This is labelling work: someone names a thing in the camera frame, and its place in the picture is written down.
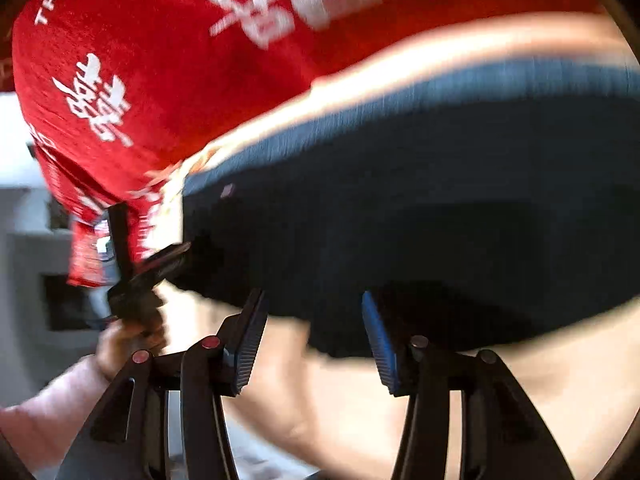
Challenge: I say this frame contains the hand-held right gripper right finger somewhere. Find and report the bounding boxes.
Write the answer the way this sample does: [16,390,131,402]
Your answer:
[361,290,576,480]

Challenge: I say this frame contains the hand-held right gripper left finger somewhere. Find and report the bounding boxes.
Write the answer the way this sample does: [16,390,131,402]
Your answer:
[55,287,269,480]

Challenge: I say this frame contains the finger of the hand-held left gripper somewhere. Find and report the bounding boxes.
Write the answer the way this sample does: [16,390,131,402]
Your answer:
[134,241,193,286]
[107,204,136,286]

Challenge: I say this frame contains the dark pants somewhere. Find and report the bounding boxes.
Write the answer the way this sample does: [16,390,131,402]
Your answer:
[179,57,640,359]

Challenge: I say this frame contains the person's left hand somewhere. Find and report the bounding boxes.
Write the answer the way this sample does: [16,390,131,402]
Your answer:
[94,310,169,385]

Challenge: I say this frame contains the white bed sheet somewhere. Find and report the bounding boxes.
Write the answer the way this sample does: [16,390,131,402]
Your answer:
[159,10,640,480]

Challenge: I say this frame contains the red printed blanket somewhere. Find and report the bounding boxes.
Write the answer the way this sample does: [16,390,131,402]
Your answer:
[11,0,607,289]

